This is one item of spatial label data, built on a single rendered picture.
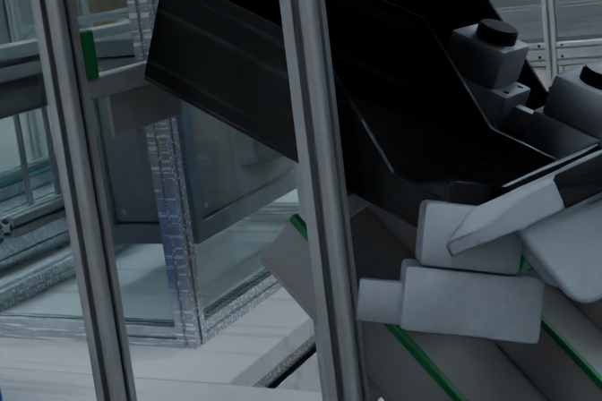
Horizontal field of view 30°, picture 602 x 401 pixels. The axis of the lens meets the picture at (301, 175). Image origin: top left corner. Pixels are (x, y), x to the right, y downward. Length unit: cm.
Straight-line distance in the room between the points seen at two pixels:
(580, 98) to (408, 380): 24
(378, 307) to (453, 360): 23
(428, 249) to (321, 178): 13
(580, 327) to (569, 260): 41
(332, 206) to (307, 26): 10
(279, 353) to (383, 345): 86
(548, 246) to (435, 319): 6
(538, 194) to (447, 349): 28
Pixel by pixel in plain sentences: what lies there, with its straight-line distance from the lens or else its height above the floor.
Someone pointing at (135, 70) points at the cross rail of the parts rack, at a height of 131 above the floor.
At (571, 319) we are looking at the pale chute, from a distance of 91.
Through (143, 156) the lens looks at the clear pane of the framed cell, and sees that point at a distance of 152.
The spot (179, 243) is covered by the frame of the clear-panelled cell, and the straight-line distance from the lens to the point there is 151.
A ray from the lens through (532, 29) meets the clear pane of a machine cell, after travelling 450.
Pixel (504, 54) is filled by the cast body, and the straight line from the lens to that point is 81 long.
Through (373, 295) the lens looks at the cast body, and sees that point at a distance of 54.
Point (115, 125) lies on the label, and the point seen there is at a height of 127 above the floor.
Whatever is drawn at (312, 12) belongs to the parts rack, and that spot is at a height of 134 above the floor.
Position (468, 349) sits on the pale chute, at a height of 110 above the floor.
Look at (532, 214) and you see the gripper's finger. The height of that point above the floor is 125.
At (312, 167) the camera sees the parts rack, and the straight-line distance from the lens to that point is 64.
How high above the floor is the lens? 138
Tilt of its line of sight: 11 degrees down
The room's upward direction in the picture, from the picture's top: 7 degrees counter-clockwise
